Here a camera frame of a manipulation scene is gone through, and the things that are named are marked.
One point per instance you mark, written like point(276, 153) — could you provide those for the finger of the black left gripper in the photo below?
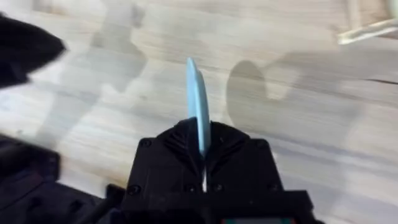
point(21, 49)

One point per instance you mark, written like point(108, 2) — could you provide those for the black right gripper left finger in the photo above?
point(168, 168)

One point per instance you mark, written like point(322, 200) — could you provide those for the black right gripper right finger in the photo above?
point(242, 168)

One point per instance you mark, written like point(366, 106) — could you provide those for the small wooden peg rack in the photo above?
point(367, 32)

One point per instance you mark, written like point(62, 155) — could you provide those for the light blue plate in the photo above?
point(197, 99)

